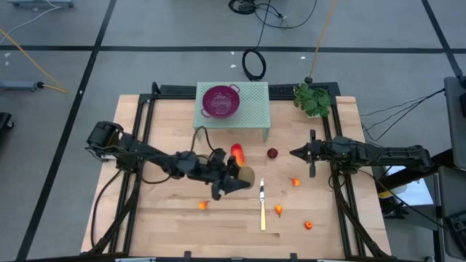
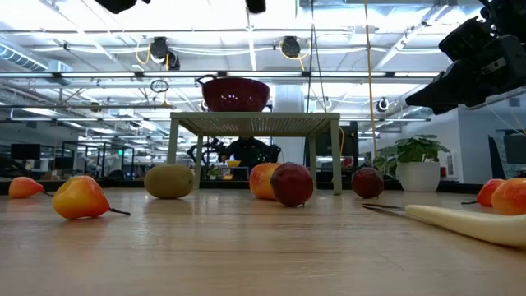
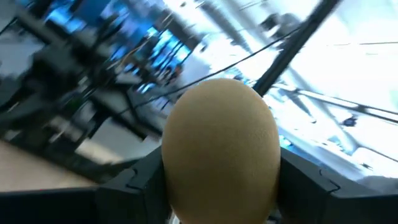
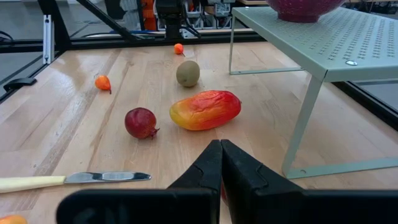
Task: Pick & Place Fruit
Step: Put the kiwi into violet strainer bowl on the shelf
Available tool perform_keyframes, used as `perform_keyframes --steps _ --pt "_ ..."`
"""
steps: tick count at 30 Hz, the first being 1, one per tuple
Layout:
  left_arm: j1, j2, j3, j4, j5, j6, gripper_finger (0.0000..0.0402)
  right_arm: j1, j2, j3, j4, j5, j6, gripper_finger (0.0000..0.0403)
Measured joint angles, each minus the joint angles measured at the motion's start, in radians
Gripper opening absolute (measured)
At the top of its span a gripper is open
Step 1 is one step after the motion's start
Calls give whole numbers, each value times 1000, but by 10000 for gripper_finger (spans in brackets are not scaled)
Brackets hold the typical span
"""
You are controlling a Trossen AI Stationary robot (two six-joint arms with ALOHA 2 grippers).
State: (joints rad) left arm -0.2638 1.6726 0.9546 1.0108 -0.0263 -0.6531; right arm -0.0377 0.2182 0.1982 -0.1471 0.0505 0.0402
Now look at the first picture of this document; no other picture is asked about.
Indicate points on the black frame clamp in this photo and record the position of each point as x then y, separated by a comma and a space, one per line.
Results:
187, 255
293, 256

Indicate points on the green perforated metal shelf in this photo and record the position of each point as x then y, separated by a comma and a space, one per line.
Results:
255, 109

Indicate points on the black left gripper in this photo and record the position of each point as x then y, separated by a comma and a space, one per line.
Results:
216, 171

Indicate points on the brown kiwi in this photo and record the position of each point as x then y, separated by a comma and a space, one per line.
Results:
248, 174

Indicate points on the potted green plant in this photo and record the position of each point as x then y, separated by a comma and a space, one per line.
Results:
312, 102

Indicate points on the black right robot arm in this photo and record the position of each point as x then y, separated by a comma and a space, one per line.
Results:
393, 154

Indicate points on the black aluminium table frame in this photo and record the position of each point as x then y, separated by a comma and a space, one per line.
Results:
174, 91

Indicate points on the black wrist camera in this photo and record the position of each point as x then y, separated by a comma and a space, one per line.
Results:
187, 162
341, 144

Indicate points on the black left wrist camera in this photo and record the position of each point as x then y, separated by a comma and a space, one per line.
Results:
187, 162

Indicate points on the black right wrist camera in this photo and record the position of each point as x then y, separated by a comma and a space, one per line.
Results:
341, 144

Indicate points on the black wheeled floor item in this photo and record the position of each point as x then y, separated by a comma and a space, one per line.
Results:
4, 122

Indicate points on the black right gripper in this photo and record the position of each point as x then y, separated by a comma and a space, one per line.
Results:
320, 153

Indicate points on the purple plastic colander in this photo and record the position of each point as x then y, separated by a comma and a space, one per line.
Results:
220, 103

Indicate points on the grey equipment cart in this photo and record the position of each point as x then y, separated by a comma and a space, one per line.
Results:
455, 127

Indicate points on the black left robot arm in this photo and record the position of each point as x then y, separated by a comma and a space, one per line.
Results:
138, 150

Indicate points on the grey floor stand base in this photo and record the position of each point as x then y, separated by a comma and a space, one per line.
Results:
18, 86
40, 3

